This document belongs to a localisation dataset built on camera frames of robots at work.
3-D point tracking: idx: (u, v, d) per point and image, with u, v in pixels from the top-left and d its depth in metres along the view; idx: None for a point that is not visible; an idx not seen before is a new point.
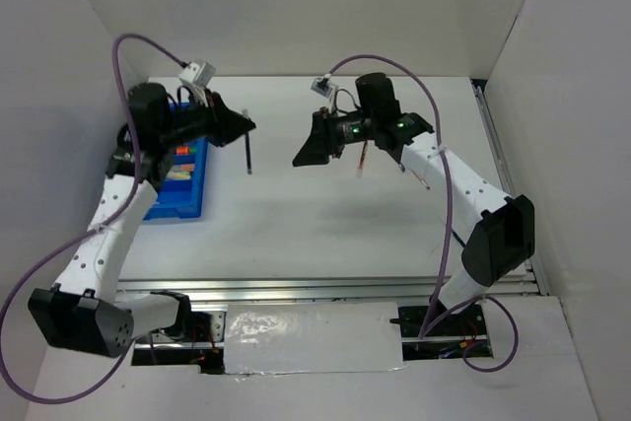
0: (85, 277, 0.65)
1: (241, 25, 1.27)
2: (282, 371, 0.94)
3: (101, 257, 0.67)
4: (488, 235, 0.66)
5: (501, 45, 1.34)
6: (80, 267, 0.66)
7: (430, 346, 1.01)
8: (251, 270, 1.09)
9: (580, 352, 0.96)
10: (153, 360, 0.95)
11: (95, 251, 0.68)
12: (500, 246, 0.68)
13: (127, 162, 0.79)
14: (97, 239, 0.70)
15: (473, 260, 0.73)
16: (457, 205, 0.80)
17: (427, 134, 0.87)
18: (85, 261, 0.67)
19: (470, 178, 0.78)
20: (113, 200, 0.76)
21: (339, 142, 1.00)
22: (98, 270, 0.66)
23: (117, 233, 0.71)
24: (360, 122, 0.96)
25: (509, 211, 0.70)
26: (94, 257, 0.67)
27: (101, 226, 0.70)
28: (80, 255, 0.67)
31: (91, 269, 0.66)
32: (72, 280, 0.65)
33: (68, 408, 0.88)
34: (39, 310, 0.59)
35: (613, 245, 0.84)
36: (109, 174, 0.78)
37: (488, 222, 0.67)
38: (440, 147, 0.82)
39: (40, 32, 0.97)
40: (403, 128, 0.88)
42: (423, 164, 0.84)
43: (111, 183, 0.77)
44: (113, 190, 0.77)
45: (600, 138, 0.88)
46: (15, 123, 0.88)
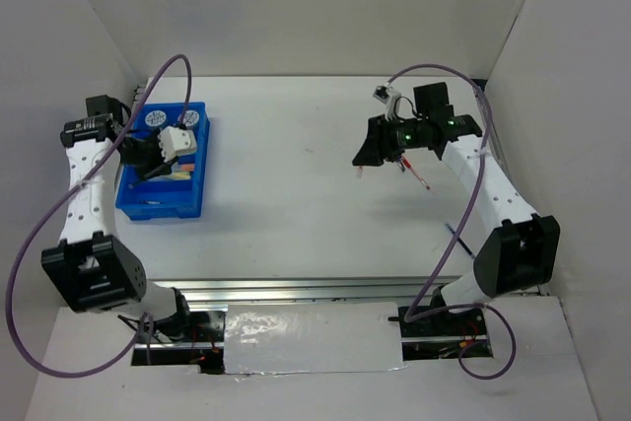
0: (88, 226, 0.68)
1: (241, 25, 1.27)
2: (282, 371, 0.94)
3: (95, 205, 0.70)
4: (501, 243, 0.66)
5: (501, 44, 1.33)
6: (79, 219, 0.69)
7: (430, 346, 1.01)
8: (251, 271, 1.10)
9: (580, 353, 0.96)
10: (148, 360, 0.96)
11: (86, 203, 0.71)
12: (513, 261, 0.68)
13: (79, 130, 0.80)
14: (83, 193, 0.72)
15: (481, 268, 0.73)
16: (480, 206, 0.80)
17: (474, 137, 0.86)
18: (81, 212, 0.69)
19: (503, 186, 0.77)
20: (85, 161, 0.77)
21: (391, 148, 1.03)
22: (97, 216, 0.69)
23: (101, 184, 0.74)
24: (412, 128, 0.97)
25: (533, 230, 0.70)
26: (88, 207, 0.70)
27: (83, 182, 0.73)
28: (73, 210, 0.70)
31: (91, 217, 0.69)
32: (78, 232, 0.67)
33: (69, 407, 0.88)
34: (55, 256, 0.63)
35: (613, 245, 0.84)
36: (71, 143, 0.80)
37: (505, 230, 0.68)
38: (481, 150, 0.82)
39: (40, 35, 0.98)
40: (454, 124, 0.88)
42: (460, 162, 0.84)
43: (75, 150, 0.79)
44: (80, 154, 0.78)
45: (600, 138, 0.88)
46: (15, 125, 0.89)
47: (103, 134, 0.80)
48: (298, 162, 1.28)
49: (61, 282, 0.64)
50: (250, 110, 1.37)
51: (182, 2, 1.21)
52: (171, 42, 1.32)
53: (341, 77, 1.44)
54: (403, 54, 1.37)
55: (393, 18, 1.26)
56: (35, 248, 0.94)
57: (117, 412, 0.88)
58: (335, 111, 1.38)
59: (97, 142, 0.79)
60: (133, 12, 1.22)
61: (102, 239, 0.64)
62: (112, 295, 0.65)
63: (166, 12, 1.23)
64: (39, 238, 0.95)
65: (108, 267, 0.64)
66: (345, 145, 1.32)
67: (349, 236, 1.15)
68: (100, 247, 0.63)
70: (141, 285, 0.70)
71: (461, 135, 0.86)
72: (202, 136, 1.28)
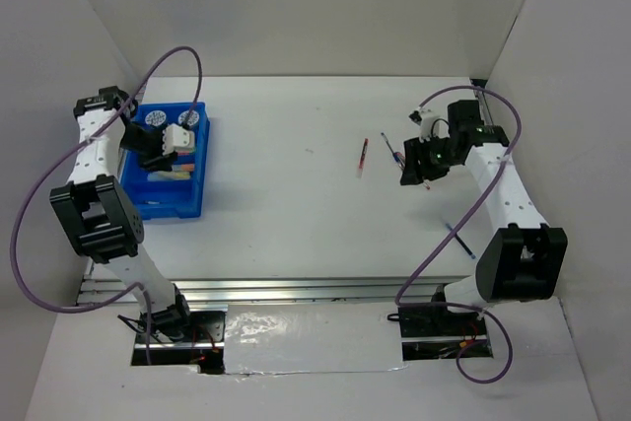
0: (91, 172, 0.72)
1: (242, 26, 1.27)
2: (282, 371, 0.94)
3: (100, 156, 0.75)
4: (502, 244, 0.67)
5: (502, 45, 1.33)
6: (85, 167, 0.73)
7: (430, 346, 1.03)
8: (251, 270, 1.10)
9: (580, 352, 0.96)
10: (147, 360, 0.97)
11: (92, 155, 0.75)
12: (514, 264, 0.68)
13: (90, 101, 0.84)
14: (90, 148, 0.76)
15: (484, 271, 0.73)
16: (493, 209, 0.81)
17: (499, 146, 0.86)
18: (87, 161, 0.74)
19: (519, 194, 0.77)
20: (93, 125, 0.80)
21: (426, 168, 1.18)
22: (101, 166, 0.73)
23: (106, 142, 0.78)
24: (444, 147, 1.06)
25: (541, 239, 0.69)
26: (94, 158, 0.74)
27: (91, 139, 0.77)
28: (80, 160, 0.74)
31: (96, 166, 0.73)
32: (82, 176, 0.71)
33: (69, 407, 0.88)
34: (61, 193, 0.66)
35: (613, 245, 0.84)
36: (81, 112, 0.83)
37: (509, 232, 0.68)
38: (504, 158, 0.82)
39: (41, 35, 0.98)
40: (481, 132, 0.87)
42: (481, 167, 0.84)
43: (85, 117, 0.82)
44: (90, 120, 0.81)
45: (600, 139, 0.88)
46: (16, 123, 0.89)
47: (110, 105, 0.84)
48: (298, 162, 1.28)
49: (64, 220, 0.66)
50: (250, 110, 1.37)
51: (182, 2, 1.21)
52: (171, 42, 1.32)
53: (342, 78, 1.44)
54: (403, 54, 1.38)
55: (393, 19, 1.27)
56: (35, 245, 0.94)
57: (117, 412, 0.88)
58: (335, 111, 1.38)
59: (105, 110, 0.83)
60: (134, 11, 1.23)
61: (105, 177, 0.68)
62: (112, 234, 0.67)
63: (166, 12, 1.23)
64: (39, 235, 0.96)
65: (109, 205, 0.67)
66: (346, 145, 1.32)
67: (349, 236, 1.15)
68: (104, 185, 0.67)
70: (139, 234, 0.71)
71: (486, 142, 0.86)
72: (203, 136, 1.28)
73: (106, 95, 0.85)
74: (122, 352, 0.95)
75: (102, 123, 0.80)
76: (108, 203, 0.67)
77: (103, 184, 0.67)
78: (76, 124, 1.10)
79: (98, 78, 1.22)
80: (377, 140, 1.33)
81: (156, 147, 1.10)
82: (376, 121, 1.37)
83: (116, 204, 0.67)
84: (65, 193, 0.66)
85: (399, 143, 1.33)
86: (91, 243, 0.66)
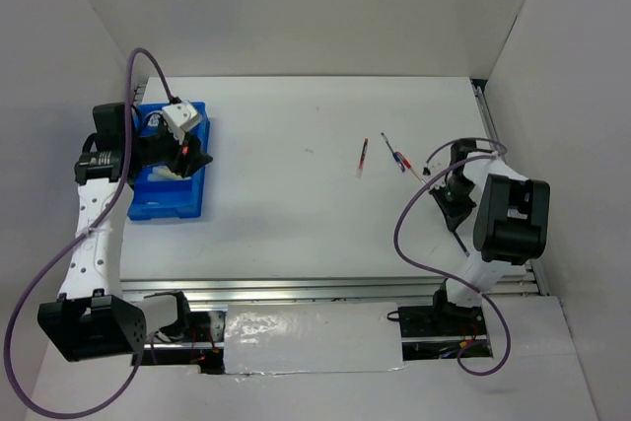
0: (89, 282, 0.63)
1: (242, 26, 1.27)
2: (283, 371, 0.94)
3: (100, 257, 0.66)
4: (491, 183, 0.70)
5: (501, 45, 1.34)
6: (81, 273, 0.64)
7: (430, 345, 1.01)
8: (251, 271, 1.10)
9: (580, 352, 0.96)
10: (153, 360, 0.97)
11: (91, 254, 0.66)
12: (504, 210, 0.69)
13: (94, 165, 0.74)
14: (89, 242, 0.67)
15: (478, 226, 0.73)
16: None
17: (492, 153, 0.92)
18: (84, 265, 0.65)
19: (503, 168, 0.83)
20: (95, 203, 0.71)
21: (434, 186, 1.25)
22: (100, 271, 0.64)
23: (107, 232, 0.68)
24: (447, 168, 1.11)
25: (528, 196, 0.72)
26: (92, 260, 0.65)
27: (90, 231, 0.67)
28: (76, 261, 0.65)
31: (94, 272, 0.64)
32: (78, 287, 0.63)
33: (68, 407, 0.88)
34: (50, 318, 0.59)
35: (613, 245, 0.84)
36: (82, 180, 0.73)
37: (498, 176, 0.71)
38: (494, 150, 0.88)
39: (40, 35, 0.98)
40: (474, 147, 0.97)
42: (474, 162, 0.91)
43: (87, 189, 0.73)
44: (91, 194, 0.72)
45: (600, 138, 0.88)
46: (17, 123, 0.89)
47: (115, 174, 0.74)
48: (298, 162, 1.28)
49: (57, 339, 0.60)
50: (250, 111, 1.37)
51: (182, 2, 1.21)
52: (171, 42, 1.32)
53: (342, 78, 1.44)
54: (402, 54, 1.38)
55: (393, 19, 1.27)
56: (35, 245, 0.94)
57: (116, 412, 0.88)
58: (335, 111, 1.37)
59: (109, 182, 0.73)
60: (134, 11, 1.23)
61: (102, 299, 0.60)
62: (108, 348, 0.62)
63: (167, 12, 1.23)
64: (39, 235, 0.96)
65: (105, 328, 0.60)
66: (346, 146, 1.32)
67: (350, 236, 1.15)
68: (99, 306, 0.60)
70: (139, 341, 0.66)
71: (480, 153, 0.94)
72: (202, 136, 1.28)
73: (110, 158, 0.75)
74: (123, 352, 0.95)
75: (103, 202, 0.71)
76: (104, 328, 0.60)
77: (99, 305, 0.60)
78: (75, 124, 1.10)
79: (98, 78, 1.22)
80: (377, 140, 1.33)
81: (171, 142, 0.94)
82: (377, 121, 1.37)
83: (112, 329, 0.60)
84: (56, 313, 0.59)
85: (398, 143, 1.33)
86: (86, 354, 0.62)
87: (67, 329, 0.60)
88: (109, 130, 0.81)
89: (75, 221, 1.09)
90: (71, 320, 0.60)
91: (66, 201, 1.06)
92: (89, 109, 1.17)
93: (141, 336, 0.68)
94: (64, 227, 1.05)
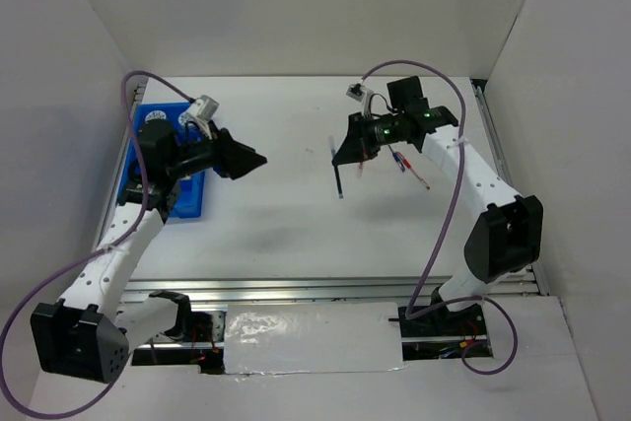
0: (88, 296, 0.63)
1: (241, 25, 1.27)
2: (282, 371, 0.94)
3: (106, 275, 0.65)
4: (489, 229, 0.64)
5: (501, 45, 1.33)
6: (85, 285, 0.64)
7: (431, 346, 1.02)
8: (251, 271, 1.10)
9: (580, 352, 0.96)
10: (153, 360, 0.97)
11: (102, 270, 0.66)
12: (502, 245, 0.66)
13: (136, 189, 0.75)
14: (105, 257, 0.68)
15: (474, 251, 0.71)
16: (466, 196, 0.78)
17: (451, 127, 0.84)
18: (91, 278, 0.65)
19: (486, 173, 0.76)
20: (124, 224, 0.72)
21: (371, 145, 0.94)
22: (103, 288, 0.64)
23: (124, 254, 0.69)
24: (390, 121, 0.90)
25: (518, 212, 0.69)
26: (100, 275, 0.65)
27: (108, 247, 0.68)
28: (86, 273, 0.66)
31: (97, 287, 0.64)
32: (77, 297, 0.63)
33: (68, 407, 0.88)
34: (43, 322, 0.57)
35: (613, 245, 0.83)
36: (122, 202, 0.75)
37: (492, 214, 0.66)
38: (460, 139, 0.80)
39: (40, 35, 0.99)
40: (429, 117, 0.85)
42: (440, 153, 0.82)
43: (122, 210, 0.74)
44: (123, 215, 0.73)
45: (601, 137, 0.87)
46: (17, 123, 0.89)
47: (153, 204, 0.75)
48: (298, 162, 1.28)
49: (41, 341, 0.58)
50: (250, 111, 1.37)
51: (182, 2, 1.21)
52: (171, 42, 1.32)
53: (341, 78, 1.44)
54: (402, 54, 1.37)
55: (393, 19, 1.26)
56: (35, 245, 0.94)
57: (116, 412, 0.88)
58: (334, 111, 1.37)
59: (150, 210, 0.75)
60: (134, 10, 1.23)
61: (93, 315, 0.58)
62: (87, 369, 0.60)
63: (166, 12, 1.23)
64: (39, 235, 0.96)
65: (87, 346, 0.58)
66: None
67: (350, 236, 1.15)
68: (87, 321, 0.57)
70: (115, 370, 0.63)
71: (440, 128, 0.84)
72: None
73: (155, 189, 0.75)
74: None
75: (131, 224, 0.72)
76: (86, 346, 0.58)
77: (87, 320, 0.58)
78: (75, 124, 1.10)
79: (98, 78, 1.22)
80: None
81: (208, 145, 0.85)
82: None
83: (93, 350, 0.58)
84: (50, 317, 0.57)
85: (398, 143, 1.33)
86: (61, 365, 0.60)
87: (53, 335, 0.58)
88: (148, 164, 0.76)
89: (75, 222, 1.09)
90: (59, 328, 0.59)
91: (66, 202, 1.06)
92: (89, 109, 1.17)
93: (118, 366, 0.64)
94: (64, 227, 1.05)
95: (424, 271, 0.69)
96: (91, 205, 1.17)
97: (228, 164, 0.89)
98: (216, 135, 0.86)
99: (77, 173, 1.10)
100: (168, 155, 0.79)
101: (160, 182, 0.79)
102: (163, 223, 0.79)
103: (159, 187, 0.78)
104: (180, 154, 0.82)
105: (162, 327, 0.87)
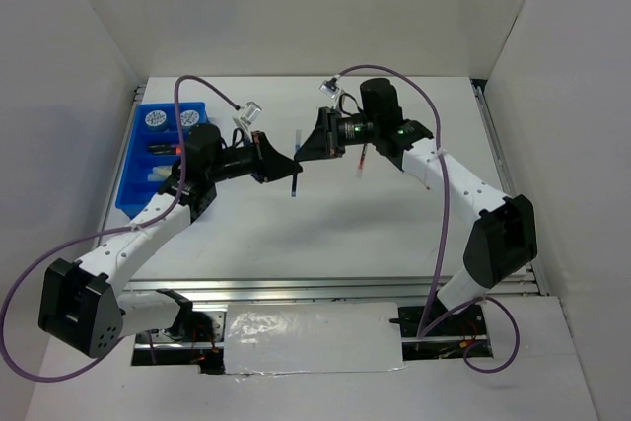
0: (103, 263, 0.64)
1: (241, 24, 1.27)
2: (282, 371, 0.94)
3: (125, 250, 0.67)
4: (486, 236, 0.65)
5: (501, 45, 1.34)
6: (104, 253, 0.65)
7: (430, 346, 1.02)
8: (251, 270, 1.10)
9: (580, 352, 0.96)
10: (153, 360, 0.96)
11: (125, 245, 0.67)
12: (500, 244, 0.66)
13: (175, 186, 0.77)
14: (129, 235, 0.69)
15: (472, 259, 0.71)
16: (457, 206, 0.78)
17: (426, 141, 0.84)
18: (110, 248, 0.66)
19: (469, 179, 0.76)
20: (157, 211, 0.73)
21: (339, 142, 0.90)
22: (118, 261, 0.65)
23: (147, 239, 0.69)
24: (362, 122, 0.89)
25: (509, 212, 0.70)
26: (119, 248, 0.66)
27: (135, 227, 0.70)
28: (107, 243, 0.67)
31: (112, 257, 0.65)
32: (92, 261, 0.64)
33: (68, 407, 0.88)
34: (54, 277, 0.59)
35: (613, 244, 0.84)
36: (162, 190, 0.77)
37: (486, 221, 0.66)
38: (440, 150, 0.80)
39: (41, 34, 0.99)
40: (403, 135, 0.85)
42: (422, 168, 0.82)
43: (159, 197, 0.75)
44: (159, 202, 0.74)
45: (600, 137, 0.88)
46: (18, 122, 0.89)
47: (185, 202, 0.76)
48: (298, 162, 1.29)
49: (45, 298, 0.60)
50: None
51: (182, 2, 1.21)
52: (171, 42, 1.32)
53: (341, 79, 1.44)
54: (402, 55, 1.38)
55: (392, 19, 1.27)
56: (36, 245, 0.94)
57: (115, 412, 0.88)
58: None
59: (181, 206, 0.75)
60: (134, 11, 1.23)
61: (99, 282, 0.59)
62: (76, 334, 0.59)
63: (166, 12, 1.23)
64: (40, 234, 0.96)
65: (85, 312, 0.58)
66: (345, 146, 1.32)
67: (350, 236, 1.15)
68: (93, 287, 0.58)
70: (101, 347, 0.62)
71: (416, 143, 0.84)
72: None
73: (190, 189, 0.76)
74: (123, 352, 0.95)
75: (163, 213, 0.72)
76: (83, 313, 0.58)
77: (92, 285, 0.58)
78: (75, 123, 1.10)
79: (98, 78, 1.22)
80: None
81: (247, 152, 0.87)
82: None
83: (89, 318, 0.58)
84: (60, 274, 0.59)
85: None
86: (56, 327, 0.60)
87: (58, 296, 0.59)
88: (192, 165, 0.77)
89: (75, 221, 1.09)
90: (64, 290, 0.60)
91: (66, 201, 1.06)
92: (89, 109, 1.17)
93: (104, 345, 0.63)
94: (64, 226, 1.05)
95: (436, 277, 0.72)
96: (92, 205, 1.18)
97: (265, 171, 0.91)
98: (256, 141, 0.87)
99: (77, 172, 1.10)
100: (211, 159, 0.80)
101: (198, 183, 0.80)
102: (190, 222, 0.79)
103: (198, 188, 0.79)
104: (223, 160, 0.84)
105: (160, 325, 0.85)
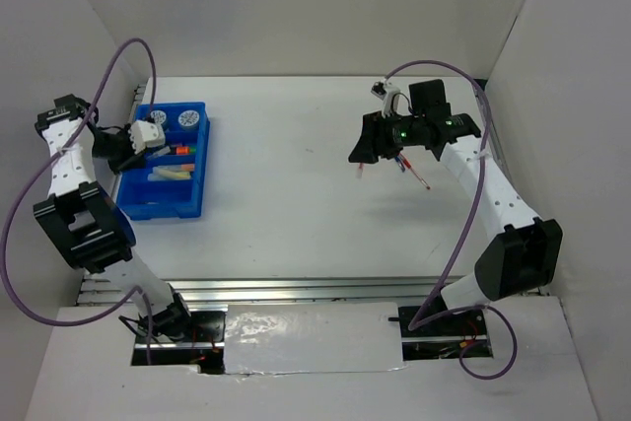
0: (72, 180, 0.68)
1: (241, 24, 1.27)
2: (282, 371, 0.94)
3: (78, 164, 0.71)
4: (505, 249, 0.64)
5: (501, 45, 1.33)
6: (64, 177, 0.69)
7: (431, 346, 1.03)
8: (250, 270, 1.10)
9: (580, 352, 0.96)
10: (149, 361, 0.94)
11: (67, 165, 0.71)
12: (515, 266, 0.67)
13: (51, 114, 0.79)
14: (65, 158, 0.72)
15: (485, 269, 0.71)
16: (483, 213, 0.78)
17: (473, 138, 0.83)
18: (65, 172, 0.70)
19: (505, 190, 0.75)
20: (62, 136, 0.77)
21: (388, 145, 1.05)
22: (81, 173, 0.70)
23: (81, 150, 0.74)
24: (408, 125, 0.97)
25: (534, 233, 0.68)
26: (71, 168, 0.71)
27: (63, 150, 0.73)
28: (56, 173, 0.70)
31: (75, 174, 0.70)
32: (64, 185, 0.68)
33: (68, 406, 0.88)
34: (47, 211, 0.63)
35: (614, 244, 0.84)
36: (45, 126, 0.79)
37: (509, 236, 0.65)
38: (482, 152, 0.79)
39: (41, 35, 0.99)
40: (450, 126, 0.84)
42: (459, 165, 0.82)
43: (52, 129, 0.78)
44: (57, 131, 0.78)
45: (600, 137, 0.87)
46: (18, 122, 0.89)
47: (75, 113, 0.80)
48: (298, 162, 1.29)
49: (52, 233, 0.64)
50: (249, 111, 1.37)
51: (181, 1, 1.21)
52: (170, 42, 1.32)
53: (341, 79, 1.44)
54: (403, 55, 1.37)
55: (392, 19, 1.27)
56: (35, 245, 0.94)
57: (115, 411, 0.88)
58: (334, 112, 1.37)
59: (71, 120, 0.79)
60: (133, 10, 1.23)
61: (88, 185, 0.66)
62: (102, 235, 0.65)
63: (166, 12, 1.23)
64: (40, 234, 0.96)
65: (95, 210, 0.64)
66: (345, 146, 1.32)
67: (349, 236, 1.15)
68: (88, 191, 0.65)
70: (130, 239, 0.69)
71: (461, 138, 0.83)
72: (203, 136, 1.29)
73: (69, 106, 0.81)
74: (122, 352, 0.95)
75: (71, 131, 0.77)
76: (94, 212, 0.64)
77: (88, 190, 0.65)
78: None
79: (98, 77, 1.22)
80: None
81: None
82: None
83: (101, 210, 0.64)
84: (51, 205, 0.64)
85: None
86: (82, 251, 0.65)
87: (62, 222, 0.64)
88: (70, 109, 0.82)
89: None
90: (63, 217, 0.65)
91: None
92: None
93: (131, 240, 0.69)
94: None
95: (444, 275, 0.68)
96: None
97: None
98: None
99: None
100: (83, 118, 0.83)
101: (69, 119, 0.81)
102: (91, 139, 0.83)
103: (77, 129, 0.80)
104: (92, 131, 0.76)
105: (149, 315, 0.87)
